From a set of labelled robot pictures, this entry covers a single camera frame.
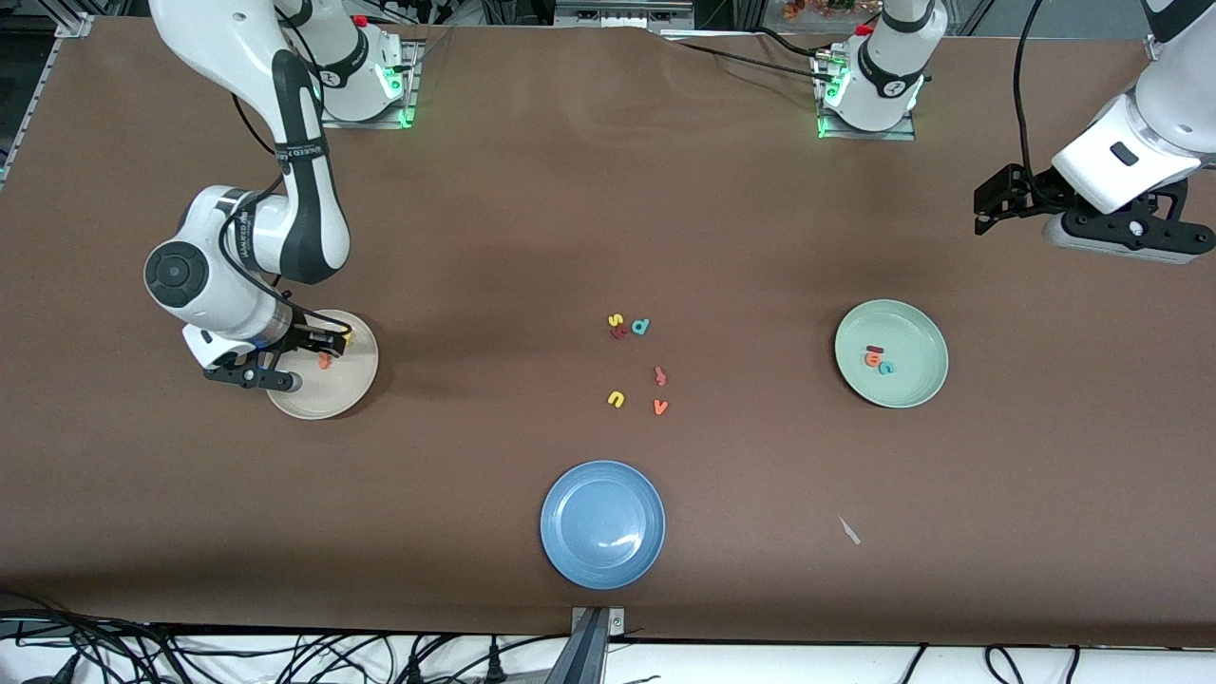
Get beige brown plate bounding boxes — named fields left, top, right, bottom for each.
left=266, top=310, right=380, bottom=421

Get green plate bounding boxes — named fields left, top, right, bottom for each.
left=834, top=299, right=950, bottom=409

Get orange flowers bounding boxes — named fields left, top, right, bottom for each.
left=782, top=0, right=884, bottom=22

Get blue plate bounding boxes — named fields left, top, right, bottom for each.
left=540, top=461, right=666, bottom=590

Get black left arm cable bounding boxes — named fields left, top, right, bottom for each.
left=1013, top=0, right=1055, bottom=205

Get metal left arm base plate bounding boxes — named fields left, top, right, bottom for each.
left=817, top=52, right=918, bottom=142

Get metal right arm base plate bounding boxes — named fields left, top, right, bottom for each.
left=321, top=40, right=424, bottom=129

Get black table cable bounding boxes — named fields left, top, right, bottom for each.
left=746, top=24, right=829, bottom=60
left=665, top=38, right=827, bottom=83

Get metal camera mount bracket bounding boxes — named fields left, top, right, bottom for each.
left=570, top=606, right=626, bottom=684

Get aluminium frame equipment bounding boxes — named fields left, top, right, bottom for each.
left=556, top=0, right=694, bottom=29

